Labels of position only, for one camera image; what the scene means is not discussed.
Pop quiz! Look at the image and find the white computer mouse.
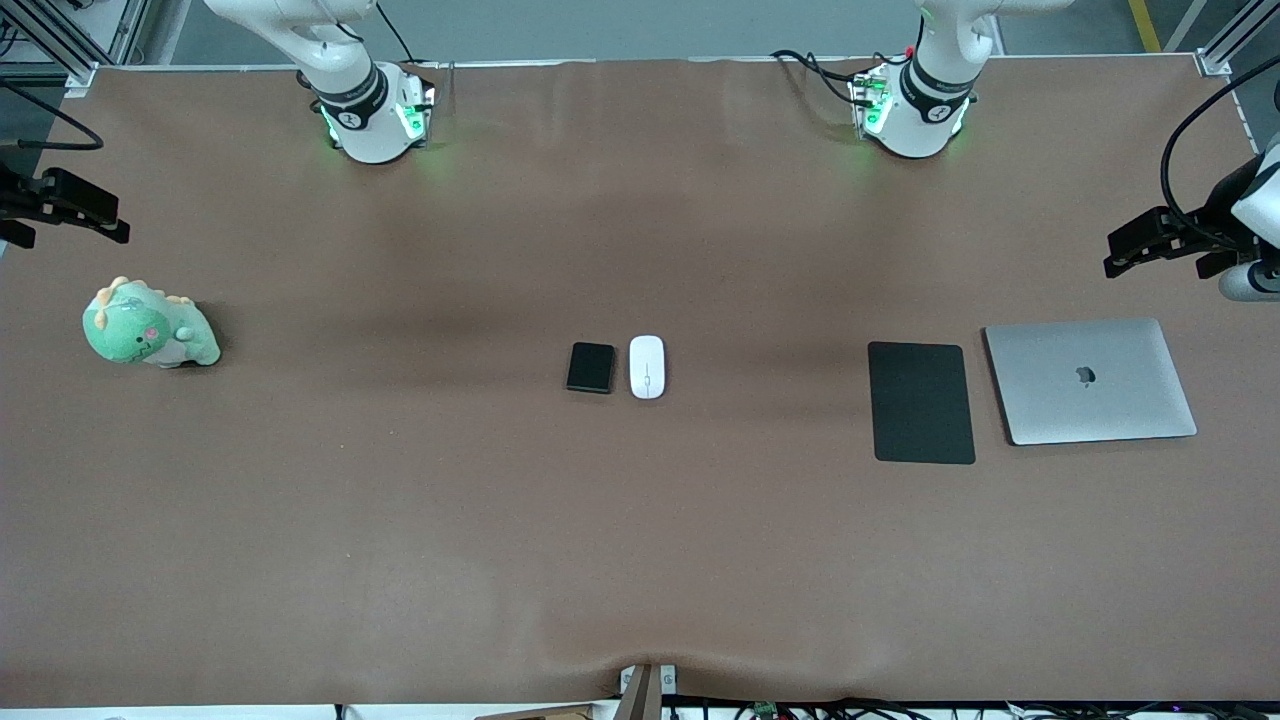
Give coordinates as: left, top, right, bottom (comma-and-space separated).
628, 334, 667, 401

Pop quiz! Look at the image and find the black phone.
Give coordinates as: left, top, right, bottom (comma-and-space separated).
565, 341, 617, 395

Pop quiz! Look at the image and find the black mouse pad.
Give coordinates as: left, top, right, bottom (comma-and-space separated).
867, 341, 977, 466

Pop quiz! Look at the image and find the green plush dinosaur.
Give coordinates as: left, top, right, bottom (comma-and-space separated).
82, 276, 222, 369

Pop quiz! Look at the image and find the silver laptop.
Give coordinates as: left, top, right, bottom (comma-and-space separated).
983, 318, 1199, 447

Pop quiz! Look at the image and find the brown table cover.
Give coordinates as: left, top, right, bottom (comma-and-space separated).
0, 55, 1280, 707

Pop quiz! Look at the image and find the brown wooden board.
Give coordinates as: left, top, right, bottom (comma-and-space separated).
473, 704, 601, 720

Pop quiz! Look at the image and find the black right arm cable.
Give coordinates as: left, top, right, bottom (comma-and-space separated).
0, 78, 105, 152

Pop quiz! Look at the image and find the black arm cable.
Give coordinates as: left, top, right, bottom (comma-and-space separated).
0, 78, 105, 152
1160, 55, 1280, 251

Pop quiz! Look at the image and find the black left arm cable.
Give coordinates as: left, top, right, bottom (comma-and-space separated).
1160, 55, 1280, 251

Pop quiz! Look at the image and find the aluminium frame post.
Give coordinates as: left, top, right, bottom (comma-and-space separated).
0, 0, 151, 89
1195, 0, 1280, 77

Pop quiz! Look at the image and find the black base cable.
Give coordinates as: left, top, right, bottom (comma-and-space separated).
372, 0, 419, 66
770, 45, 906, 109

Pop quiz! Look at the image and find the metal bracket post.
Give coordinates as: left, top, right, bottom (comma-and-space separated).
618, 662, 679, 720

